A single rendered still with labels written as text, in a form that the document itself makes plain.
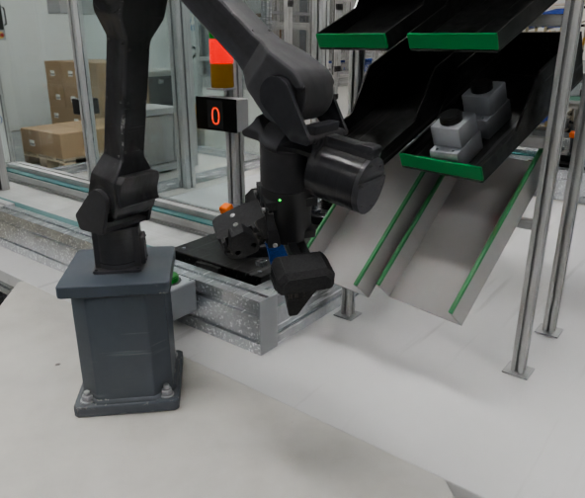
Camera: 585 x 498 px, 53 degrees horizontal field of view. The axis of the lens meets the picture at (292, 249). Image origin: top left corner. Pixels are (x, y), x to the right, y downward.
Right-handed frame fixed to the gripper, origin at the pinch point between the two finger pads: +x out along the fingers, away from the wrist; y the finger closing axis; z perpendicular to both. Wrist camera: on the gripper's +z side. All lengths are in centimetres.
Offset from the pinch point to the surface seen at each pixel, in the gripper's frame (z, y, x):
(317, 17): -53, -163, 13
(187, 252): 9.4, -39.9, 24.2
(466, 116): -27.3, -10.9, -12.8
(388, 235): -19.8, -13.5, 7.0
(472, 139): -28.3, -10.0, -9.7
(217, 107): -2, -66, 6
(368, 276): -15.6, -10.1, 11.5
